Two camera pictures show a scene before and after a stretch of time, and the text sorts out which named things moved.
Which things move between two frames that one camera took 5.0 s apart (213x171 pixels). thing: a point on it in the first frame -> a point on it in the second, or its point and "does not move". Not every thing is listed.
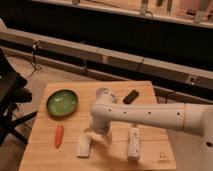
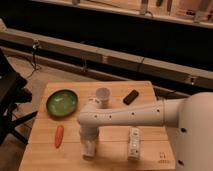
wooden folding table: [57, 140] does not move
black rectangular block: [131, 97] does not move
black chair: [14, 90] does not move
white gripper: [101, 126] -> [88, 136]
